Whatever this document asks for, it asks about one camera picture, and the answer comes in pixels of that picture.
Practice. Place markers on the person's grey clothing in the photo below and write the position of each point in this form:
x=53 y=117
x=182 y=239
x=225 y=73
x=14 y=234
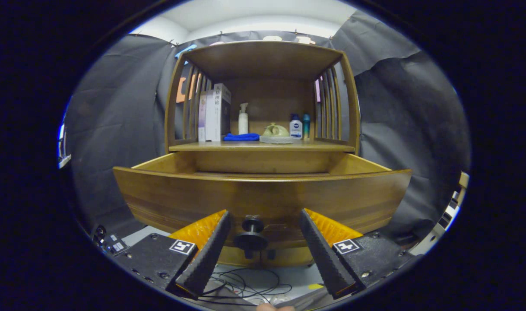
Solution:
x=302 y=300

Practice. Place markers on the thin purple book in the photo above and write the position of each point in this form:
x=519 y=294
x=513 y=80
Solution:
x=201 y=116

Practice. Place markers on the white stand frame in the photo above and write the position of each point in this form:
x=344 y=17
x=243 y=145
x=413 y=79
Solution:
x=446 y=218

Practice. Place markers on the black backdrop cloth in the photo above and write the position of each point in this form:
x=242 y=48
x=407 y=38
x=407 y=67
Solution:
x=116 y=108

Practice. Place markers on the wooden cabinet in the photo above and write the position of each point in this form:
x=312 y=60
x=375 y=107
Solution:
x=263 y=58

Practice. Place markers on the black control box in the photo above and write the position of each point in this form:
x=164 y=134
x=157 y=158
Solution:
x=116 y=246

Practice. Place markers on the teal bottle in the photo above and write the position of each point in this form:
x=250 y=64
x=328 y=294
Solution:
x=306 y=127

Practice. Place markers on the wooden countertop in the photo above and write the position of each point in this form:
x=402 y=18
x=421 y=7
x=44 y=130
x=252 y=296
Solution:
x=310 y=146

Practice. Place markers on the wooden drawer with black knob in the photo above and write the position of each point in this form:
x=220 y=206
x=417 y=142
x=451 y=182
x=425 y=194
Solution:
x=181 y=198

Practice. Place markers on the pale green ceramic ornament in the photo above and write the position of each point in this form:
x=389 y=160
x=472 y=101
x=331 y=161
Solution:
x=275 y=134

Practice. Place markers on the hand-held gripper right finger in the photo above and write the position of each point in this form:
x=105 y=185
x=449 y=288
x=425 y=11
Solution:
x=323 y=255

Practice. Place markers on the white boxed book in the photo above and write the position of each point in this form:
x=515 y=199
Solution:
x=213 y=114

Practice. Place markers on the white lotion bottle blue cap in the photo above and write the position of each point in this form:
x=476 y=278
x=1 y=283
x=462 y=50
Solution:
x=295 y=129

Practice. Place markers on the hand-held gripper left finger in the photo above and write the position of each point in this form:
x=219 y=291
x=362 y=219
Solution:
x=209 y=255

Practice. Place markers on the white spray bottle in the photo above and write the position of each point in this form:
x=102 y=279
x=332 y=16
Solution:
x=243 y=125

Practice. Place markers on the blue folded cloth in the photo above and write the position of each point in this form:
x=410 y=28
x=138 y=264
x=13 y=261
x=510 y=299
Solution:
x=241 y=137

